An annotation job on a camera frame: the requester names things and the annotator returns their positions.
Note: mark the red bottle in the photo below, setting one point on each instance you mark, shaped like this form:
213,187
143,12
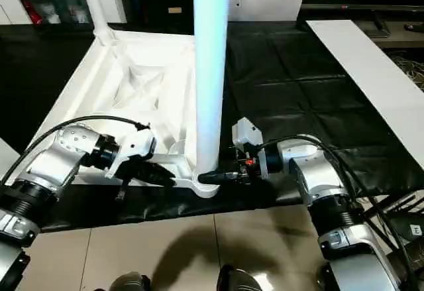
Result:
28,9

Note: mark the black remote control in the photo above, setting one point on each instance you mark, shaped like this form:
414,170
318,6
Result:
410,26

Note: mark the white flat board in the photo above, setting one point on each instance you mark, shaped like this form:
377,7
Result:
364,72

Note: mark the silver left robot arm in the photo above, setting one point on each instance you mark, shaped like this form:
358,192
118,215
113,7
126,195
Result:
73,138

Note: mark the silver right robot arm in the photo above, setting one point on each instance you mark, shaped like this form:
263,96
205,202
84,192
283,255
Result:
318,175

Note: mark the black wifi router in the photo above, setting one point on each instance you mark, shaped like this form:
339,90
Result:
414,229

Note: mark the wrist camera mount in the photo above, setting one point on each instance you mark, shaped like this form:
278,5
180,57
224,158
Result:
136,143
246,132

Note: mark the white plastic table top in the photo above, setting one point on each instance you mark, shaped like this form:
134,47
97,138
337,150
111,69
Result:
99,82

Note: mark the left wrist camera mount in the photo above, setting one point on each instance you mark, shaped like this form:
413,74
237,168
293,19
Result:
136,143

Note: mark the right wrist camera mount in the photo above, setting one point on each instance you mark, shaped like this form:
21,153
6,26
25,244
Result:
246,132

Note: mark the black stand leg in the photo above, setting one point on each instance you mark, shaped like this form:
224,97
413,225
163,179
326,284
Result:
401,203

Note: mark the small tan label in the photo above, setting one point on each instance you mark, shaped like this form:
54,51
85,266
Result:
175,10

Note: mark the small white cup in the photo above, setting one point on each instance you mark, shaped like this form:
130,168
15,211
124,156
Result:
54,17

